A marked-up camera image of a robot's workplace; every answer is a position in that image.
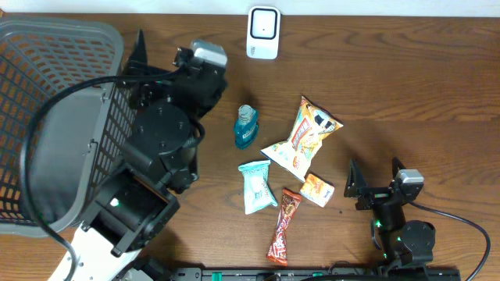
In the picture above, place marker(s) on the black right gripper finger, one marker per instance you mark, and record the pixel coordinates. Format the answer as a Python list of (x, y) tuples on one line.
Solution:
[(396, 166), (355, 184)]

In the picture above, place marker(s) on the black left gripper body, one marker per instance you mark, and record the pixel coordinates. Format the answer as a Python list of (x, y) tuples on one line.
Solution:
[(138, 97)]

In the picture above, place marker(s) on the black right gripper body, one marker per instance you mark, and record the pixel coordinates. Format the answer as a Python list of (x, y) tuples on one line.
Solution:
[(375, 197)]

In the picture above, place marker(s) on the small orange snack packet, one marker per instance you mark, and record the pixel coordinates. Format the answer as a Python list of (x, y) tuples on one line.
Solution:
[(317, 190)]

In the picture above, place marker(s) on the blue mouthwash bottle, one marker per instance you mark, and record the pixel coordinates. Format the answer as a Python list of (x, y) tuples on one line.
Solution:
[(246, 127)]

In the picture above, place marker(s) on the yellow chips bag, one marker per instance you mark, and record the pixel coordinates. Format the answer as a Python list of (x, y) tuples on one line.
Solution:
[(312, 125)]

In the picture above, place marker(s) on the teal tissue pack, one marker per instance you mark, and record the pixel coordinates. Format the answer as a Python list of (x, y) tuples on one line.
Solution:
[(257, 193)]

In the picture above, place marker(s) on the red brown snack bar wrapper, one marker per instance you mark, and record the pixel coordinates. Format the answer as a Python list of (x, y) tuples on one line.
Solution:
[(278, 248)]

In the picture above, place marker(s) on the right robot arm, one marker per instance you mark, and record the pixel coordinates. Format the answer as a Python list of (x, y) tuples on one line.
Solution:
[(405, 243)]

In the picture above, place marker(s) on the grey plastic shopping basket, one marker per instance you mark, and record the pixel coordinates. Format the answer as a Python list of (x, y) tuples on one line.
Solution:
[(74, 148)]

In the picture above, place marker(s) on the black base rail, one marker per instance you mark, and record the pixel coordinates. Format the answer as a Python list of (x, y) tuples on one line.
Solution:
[(147, 268)]

